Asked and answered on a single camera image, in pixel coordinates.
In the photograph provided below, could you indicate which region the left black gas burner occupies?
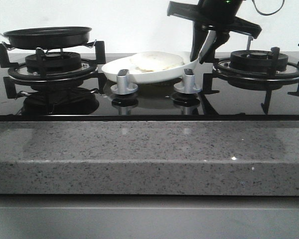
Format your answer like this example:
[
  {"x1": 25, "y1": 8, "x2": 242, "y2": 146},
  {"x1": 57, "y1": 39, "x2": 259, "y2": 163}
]
[{"x1": 25, "y1": 52, "x2": 82, "y2": 74}]

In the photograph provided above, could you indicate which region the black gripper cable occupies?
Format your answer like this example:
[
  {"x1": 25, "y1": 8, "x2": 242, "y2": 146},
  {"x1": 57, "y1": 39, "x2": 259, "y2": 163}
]
[{"x1": 250, "y1": 0, "x2": 286, "y2": 16}]

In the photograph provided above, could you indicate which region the black pan support grate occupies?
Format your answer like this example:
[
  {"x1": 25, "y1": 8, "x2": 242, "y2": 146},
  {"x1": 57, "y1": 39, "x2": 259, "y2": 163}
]
[
  {"x1": 0, "y1": 40, "x2": 106, "y2": 99},
  {"x1": 201, "y1": 47, "x2": 299, "y2": 115}
]

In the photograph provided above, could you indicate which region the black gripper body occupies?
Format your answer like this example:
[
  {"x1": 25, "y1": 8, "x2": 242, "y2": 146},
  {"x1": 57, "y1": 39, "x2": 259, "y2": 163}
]
[{"x1": 167, "y1": 0, "x2": 262, "y2": 38}]

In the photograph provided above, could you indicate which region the black gas burner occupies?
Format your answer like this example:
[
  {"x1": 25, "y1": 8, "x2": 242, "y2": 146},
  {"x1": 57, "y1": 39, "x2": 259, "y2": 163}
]
[
  {"x1": 25, "y1": 52, "x2": 82, "y2": 74},
  {"x1": 230, "y1": 49, "x2": 289, "y2": 73}
]

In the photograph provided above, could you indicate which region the black glass gas stove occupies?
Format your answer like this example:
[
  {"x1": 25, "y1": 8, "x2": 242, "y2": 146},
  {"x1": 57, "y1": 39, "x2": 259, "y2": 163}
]
[{"x1": 0, "y1": 64, "x2": 299, "y2": 121}]

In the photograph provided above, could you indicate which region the grey cabinet front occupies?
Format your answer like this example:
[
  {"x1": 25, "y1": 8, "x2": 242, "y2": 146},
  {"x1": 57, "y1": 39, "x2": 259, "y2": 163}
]
[{"x1": 0, "y1": 196, "x2": 299, "y2": 239}]

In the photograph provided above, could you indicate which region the black frying pan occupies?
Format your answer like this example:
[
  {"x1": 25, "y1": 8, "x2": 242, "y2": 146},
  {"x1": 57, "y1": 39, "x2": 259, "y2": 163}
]
[{"x1": 3, "y1": 26, "x2": 92, "y2": 50}]

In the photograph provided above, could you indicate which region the white round plate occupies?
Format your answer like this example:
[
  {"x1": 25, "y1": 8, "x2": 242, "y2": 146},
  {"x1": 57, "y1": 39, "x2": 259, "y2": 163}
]
[{"x1": 102, "y1": 51, "x2": 199, "y2": 84}]

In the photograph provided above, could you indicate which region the right black pan support grate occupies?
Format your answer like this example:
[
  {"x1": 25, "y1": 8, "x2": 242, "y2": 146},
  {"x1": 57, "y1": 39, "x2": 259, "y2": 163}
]
[{"x1": 201, "y1": 47, "x2": 299, "y2": 115}]

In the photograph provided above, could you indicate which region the silver stove knob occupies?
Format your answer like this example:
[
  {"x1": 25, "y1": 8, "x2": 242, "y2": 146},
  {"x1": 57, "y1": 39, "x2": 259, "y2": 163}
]
[
  {"x1": 111, "y1": 69, "x2": 138, "y2": 95},
  {"x1": 173, "y1": 68, "x2": 202, "y2": 94}
]

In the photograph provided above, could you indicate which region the left silver stove knob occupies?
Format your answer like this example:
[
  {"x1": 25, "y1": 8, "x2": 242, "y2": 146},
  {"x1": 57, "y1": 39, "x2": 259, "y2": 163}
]
[{"x1": 111, "y1": 69, "x2": 138, "y2": 95}]

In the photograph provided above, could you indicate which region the right black gas burner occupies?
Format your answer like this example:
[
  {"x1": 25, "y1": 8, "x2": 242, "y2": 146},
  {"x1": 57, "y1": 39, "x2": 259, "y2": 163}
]
[{"x1": 230, "y1": 49, "x2": 289, "y2": 73}]

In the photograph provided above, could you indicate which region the left black pan support grate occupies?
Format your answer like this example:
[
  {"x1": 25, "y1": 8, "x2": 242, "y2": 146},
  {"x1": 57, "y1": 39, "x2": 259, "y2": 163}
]
[{"x1": 0, "y1": 40, "x2": 106, "y2": 99}]

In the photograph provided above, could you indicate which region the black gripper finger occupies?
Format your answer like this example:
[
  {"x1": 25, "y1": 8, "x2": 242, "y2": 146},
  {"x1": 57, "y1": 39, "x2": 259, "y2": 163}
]
[
  {"x1": 190, "y1": 21, "x2": 209, "y2": 62},
  {"x1": 199, "y1": 30, "x2": 230, "y2": 64}
]

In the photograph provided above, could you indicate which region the right silver stove knob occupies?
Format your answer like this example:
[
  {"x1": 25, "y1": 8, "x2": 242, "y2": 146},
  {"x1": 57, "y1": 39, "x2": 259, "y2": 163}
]
[{"x1": 173, "y1": 68, "x2": 202, "y2": 94}]

